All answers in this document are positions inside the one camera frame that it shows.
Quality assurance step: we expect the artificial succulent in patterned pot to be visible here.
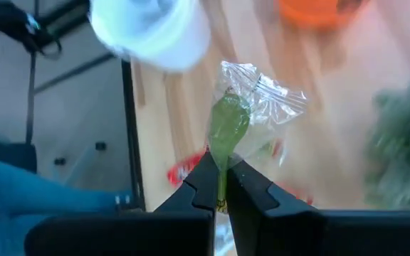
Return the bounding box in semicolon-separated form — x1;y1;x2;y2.
363;74;410;210

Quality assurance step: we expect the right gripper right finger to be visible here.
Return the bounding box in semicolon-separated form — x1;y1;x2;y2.
226;159;410;256

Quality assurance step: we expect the black corrugated cable conduit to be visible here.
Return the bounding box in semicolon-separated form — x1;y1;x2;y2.
0;0;63;60

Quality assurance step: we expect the person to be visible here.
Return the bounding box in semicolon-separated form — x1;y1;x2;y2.
0;156;135;256

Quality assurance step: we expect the white plastic bucket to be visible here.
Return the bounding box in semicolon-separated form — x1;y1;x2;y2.
89;0;211;72

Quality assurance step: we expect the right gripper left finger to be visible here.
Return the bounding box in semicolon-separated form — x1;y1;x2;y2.
24;151;220;256

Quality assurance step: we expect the orange pumpkin face bucket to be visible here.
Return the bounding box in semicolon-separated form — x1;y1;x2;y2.
278;0;364;31

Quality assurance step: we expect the green candy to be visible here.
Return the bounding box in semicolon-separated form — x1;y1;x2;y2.
206;60;309;214

